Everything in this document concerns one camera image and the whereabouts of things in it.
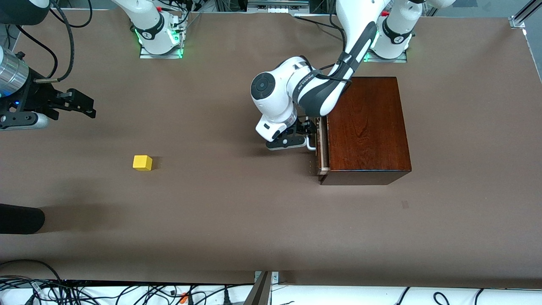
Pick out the wooden drawer with white handle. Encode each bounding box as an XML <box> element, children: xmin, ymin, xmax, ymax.
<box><xmin>307</xmin><ymin>115</ymin><xmax>331</xmax><ymax>175</ymax></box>

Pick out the yellow wooden block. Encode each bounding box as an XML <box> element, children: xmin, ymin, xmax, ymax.
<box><xmin>133</xmin><ymin>155</ymin><xmax>153</xmax><ymax>172</ymax></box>

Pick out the dark brown wooden cabinet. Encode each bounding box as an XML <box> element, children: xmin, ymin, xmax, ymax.
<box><xmin>320</xmin><ymin>76</ymin><xmax>412</xmax><ymax>186</ymax></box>

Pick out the white power strip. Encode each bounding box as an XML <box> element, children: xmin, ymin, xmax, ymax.
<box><xmin>247</xmin><ymin>0</ymin><xmax>310</xmax><ymax>14</ymax></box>

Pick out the black rounded object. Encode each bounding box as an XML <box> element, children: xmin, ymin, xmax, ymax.
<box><xmin>0</xmin><ymin>203</ymin><xmax>46</xmax><ymax>235</ymax></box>

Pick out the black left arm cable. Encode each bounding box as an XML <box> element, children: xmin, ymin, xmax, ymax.
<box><xmin>299</xmin><ymin>0</ymin><xmax>354</xmax><ymax>82</ymax></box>

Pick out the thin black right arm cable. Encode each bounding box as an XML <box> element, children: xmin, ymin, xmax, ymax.
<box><xmin>18</xmin><ymin>25</ymin><xmax>58</xmax><ymax>79</ymax></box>

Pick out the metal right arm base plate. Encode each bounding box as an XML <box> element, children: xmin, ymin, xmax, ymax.
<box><xmin>140</xmin><ymin>42</ymin><xmax>183</xmax><ymax>59</ymax></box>

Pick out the long black table cable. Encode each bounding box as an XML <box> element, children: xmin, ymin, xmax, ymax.
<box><xmin>293</xmin><ymin>14</ymin><xmax>340</xmax><ymax>31</ymax></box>

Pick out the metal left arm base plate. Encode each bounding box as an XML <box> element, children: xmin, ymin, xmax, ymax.
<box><xmin>362</xmin><ymin>23</ymin><xmax>408</xmax><ymax>63</ymax></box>

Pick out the black arched cable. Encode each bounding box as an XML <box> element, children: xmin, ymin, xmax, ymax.
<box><xmin>0</xmin><ymin>259</ymin><xmax>64</xmax><ymax>293</ymax></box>

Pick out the aluminium bracket post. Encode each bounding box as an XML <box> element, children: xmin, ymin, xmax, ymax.
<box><xmin>243</xmin><ymin>271</ymin><xmax>279</xmax><ymax>305</ymax></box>

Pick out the aluminium frame profile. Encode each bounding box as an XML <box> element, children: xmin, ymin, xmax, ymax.
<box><xmin>508</xmin><ymin>0</ymin><xmax>542</xmax><ymax>29</ymax></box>

